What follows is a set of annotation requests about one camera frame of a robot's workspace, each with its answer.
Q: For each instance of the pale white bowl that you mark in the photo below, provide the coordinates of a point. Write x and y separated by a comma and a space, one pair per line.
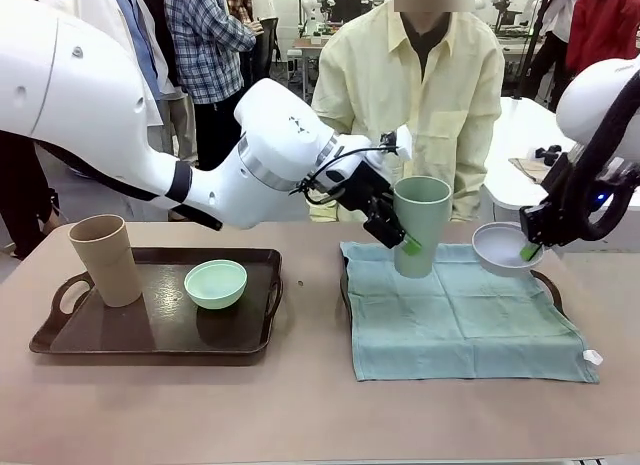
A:
500, 250

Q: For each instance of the beige pink cloth mat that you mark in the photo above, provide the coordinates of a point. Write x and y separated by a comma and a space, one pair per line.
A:
530, 171

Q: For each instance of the person in white top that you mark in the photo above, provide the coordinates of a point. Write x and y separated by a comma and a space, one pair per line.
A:
547, 70

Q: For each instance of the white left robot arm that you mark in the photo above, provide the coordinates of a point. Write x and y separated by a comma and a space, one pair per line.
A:
100, 85

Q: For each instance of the person in blue plaid shirt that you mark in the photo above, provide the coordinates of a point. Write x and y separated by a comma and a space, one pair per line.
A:
200, 45

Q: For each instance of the person torso in yellow gown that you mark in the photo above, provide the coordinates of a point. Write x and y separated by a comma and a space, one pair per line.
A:
440, 85

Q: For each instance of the white lab desk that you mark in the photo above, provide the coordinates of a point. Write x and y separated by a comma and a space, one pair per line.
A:
515, 50

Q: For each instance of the teal cloth mat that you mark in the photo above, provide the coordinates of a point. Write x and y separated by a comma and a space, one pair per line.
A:
475, 325

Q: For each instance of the person in white coat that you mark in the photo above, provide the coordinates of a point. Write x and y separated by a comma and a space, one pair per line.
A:
142, 40

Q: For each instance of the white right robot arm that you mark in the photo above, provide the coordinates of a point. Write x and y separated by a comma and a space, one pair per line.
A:
585, 100

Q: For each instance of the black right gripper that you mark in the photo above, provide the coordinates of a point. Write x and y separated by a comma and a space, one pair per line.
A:
547, 222

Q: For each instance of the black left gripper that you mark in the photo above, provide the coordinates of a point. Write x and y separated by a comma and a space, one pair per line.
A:
362, 190

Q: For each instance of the person's left forearm yellow sleeve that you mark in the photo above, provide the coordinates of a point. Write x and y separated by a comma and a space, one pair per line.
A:
475, 185

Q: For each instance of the white side table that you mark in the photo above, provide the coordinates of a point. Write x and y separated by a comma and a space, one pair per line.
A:
520, 130

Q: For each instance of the mint green bowl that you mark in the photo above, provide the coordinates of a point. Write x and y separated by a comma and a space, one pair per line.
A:
215, 291

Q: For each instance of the black office chair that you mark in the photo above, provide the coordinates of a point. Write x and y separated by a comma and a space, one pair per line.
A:
270, 40

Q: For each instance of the tall pale green cup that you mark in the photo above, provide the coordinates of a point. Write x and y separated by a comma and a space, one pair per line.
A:
425, 220

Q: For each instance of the small black table object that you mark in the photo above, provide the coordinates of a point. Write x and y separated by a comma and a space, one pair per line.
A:
550, 151

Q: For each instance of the person in red jacket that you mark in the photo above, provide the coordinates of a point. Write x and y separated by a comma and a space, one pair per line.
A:
600, 30

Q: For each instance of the dark brown serving tray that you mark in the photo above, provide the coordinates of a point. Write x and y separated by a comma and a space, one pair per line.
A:
344, 280
150, 330

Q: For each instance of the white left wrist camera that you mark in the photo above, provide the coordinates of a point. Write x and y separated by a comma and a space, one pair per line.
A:
404, 142

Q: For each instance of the brown topped work table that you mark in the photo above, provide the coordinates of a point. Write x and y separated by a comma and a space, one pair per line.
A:
302, 45

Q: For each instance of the person in brown checked shirt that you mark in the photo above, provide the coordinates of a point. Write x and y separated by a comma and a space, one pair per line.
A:
243, 0

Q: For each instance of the person in dark clothes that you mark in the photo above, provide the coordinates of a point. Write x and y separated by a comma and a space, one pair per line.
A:
20, 195

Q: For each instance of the tall beige cup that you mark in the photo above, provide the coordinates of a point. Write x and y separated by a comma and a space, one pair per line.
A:
107, 270

